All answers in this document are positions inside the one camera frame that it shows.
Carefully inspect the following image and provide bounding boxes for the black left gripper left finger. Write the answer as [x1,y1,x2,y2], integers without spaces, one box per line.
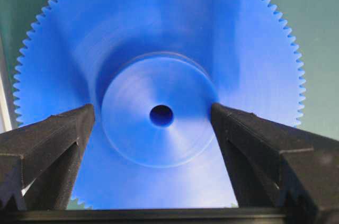
[1,104,95,210]

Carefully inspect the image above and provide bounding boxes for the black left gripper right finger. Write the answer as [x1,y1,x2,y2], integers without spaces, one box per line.
[211,103,338,212]

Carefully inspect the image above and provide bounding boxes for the large blue plastic gear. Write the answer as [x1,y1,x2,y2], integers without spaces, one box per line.
[15,0,304,209]

